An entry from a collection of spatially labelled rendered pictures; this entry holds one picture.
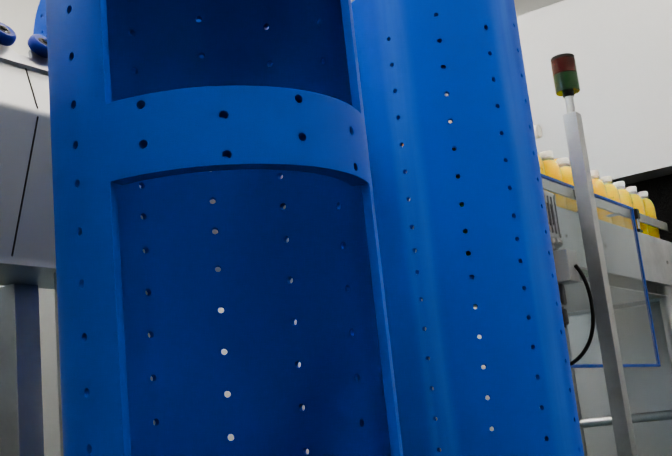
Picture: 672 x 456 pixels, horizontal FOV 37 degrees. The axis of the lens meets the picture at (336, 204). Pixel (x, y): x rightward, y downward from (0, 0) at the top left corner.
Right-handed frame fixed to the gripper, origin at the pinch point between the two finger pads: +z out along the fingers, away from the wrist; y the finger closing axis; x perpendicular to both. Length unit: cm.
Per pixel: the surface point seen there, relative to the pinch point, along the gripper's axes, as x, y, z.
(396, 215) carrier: -76, 46, 84
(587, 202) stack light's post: 40, 37, 62
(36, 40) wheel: -110, 7, 54
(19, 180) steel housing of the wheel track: -113, 7, 76
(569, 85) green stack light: 39, 38, 30
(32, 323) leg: -98, -9, 93
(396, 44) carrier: -77, 50, 58
